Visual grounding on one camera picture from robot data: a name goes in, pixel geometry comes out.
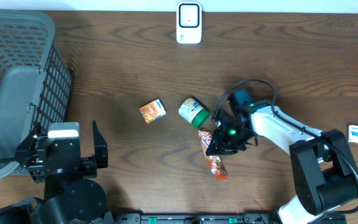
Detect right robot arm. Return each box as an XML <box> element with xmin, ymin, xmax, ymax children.
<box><xmin>206</xmin><ymin>90</ymin><xmax>358</xmax><ymax>223</ymax></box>

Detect grey plastic mesh basket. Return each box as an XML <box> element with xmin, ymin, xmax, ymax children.
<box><xmin>0</xmin><ymin>9</ymin><xmax>73</xmax><ymax>179</ymax></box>

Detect green-lidded white jar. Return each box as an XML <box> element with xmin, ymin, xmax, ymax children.
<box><xmin>178</xmin><ymin>98</ymin><xmax>210</xmax><ymax>129</ymax></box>

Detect white barcode scanner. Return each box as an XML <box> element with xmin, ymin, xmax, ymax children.
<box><xmin>176</xmin><ymin>1</ymin><xmax>202</xmax><ymax>44</ymax></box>

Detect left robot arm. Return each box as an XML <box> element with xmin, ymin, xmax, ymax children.
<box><xmin>0</xmin><ymin>122</ymin><xmax>115</xmax><ymax>224</ymax></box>

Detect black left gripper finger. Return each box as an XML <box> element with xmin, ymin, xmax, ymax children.
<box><xmin>15</xmin><ymin>122</ymin><xmax>41</xmax><ymax>162</ymax></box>
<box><xmin>92</xmin><ymin>120</ymin><xmax>108</xmax><ymax>169</ymax></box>

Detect orange Top chocolate bar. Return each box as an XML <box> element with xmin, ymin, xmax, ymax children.
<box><xmin>198</xmin><ymin>128</ymin><xmax>228</xmax><ymax>181</ymax></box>

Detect orange snack packet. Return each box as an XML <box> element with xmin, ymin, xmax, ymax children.
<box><xmin>139</xmin><ymin>99</ymin><xmax>167</xmax><ymax>124</ymax></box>

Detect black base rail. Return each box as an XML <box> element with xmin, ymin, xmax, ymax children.
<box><xmin>113</xmin><ymin>212</ymin><xmax>347</xmax><ymax>224</ymax></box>

